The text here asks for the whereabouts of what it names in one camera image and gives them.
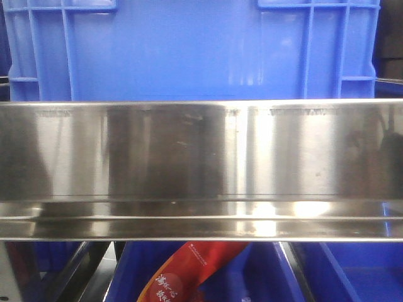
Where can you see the lower blue bin centre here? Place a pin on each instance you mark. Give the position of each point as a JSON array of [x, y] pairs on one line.
[[260, 273]]

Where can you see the blue bin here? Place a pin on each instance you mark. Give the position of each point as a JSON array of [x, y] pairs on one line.
[[360, 271], [260, 273]]

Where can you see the lower blue bin right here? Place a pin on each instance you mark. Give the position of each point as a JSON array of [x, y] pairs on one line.
[[360, 271]]

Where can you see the stainless steel cart shelf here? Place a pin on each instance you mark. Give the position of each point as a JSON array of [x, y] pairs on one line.
[[292, 170]]

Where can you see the red printed snack bag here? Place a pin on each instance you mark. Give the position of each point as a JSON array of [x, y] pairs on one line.
[[190, 266]]

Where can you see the large blue plastic crate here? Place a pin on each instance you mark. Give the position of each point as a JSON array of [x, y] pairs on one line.
[[190, 50]]

